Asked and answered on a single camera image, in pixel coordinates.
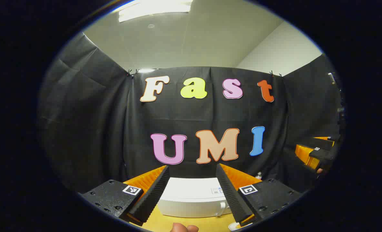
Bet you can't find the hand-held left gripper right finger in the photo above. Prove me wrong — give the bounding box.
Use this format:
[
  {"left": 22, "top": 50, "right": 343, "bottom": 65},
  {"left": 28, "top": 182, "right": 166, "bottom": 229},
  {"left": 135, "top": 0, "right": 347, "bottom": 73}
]
[{"left": 215, "top": 163, "right": 302, "bottom": 227}]

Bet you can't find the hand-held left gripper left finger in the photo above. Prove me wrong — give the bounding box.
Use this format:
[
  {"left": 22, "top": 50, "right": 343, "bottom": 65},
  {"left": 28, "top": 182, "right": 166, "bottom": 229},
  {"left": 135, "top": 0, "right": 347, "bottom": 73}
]
[{"left": 80, "top": 166, "right": 170, "bottom": 226}]

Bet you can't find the white microwave oven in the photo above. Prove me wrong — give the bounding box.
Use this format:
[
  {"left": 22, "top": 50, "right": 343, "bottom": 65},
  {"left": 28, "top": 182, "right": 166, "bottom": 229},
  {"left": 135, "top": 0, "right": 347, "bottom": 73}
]
[{"left": 157, "top": 177, "right": 233, "bottom": 218}]

